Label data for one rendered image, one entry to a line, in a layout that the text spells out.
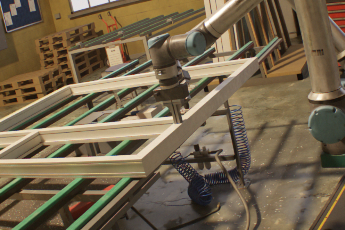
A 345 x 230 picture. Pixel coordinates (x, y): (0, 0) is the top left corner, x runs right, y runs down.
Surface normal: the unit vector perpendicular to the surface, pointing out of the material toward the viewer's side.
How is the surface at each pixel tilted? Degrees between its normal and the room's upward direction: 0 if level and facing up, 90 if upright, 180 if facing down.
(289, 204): 0
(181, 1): 90
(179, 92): 90
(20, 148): 90
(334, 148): 70
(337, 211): 0
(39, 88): 90
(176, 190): 0
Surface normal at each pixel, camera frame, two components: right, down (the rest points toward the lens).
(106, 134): -0.40, 0.30
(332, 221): -0.22, -0.95
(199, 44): 0.83, -0.07
